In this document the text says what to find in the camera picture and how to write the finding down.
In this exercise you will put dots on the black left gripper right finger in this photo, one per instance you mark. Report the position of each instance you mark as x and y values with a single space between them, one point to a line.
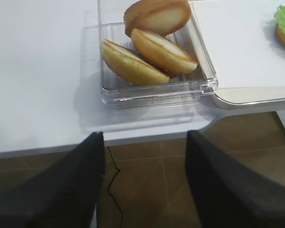
226 193

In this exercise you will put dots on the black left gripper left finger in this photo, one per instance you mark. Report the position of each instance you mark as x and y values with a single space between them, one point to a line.
62 196

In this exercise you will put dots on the cream metal tray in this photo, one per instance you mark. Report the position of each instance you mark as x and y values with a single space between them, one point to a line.
240 38

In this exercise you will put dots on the front bun half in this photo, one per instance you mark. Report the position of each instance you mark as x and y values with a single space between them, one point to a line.
128 65

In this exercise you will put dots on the bun half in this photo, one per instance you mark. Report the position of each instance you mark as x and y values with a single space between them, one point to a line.
162 17
162 52
128 65

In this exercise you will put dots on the middle bun half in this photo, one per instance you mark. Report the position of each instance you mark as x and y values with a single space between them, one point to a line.
162 52

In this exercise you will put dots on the clear plastic bun container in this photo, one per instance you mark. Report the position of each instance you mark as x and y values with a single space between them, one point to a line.
180 88

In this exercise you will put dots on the bottom bun on tray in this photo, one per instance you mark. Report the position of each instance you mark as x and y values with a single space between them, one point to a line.
279 35

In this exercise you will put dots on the top bun half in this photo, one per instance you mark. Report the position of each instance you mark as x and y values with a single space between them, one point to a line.
162 17

